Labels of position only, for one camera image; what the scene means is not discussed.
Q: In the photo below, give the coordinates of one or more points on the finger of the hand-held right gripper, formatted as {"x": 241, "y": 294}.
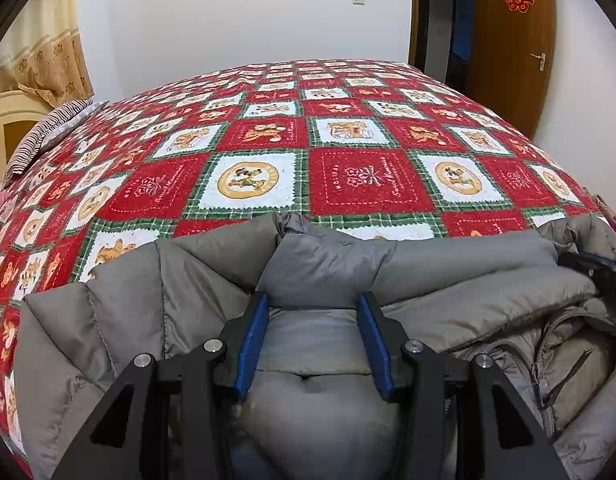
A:
{"x": 610, "y": 290}

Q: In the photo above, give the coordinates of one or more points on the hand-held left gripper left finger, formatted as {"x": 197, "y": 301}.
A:
{"x": 253, "y": 340}

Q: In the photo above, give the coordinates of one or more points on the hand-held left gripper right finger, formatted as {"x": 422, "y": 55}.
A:
{"x": 375, "y": 345}

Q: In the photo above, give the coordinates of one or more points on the grey puffer jacket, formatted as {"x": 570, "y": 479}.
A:
{"x": 313, "y": 265}

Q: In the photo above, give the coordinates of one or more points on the red printed checked blanket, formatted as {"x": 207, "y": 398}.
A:
{"x": 373, "y": 180}

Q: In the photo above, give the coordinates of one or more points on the brown wooden door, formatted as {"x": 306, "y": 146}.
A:
{"x": 503, "y": 60}

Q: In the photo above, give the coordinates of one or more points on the striped pillow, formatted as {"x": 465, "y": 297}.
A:
{"x": 42, "y": 135}

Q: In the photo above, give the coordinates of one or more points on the cream and gold headboard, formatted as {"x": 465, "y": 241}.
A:
{"x": 2, "y": 125}

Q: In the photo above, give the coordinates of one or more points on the beige patterned curtain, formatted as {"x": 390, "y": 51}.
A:
{"x": 47, "y": 50}

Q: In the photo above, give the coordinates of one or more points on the brown wooden door frame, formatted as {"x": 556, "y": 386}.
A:
{"x": 414, "y": 20}

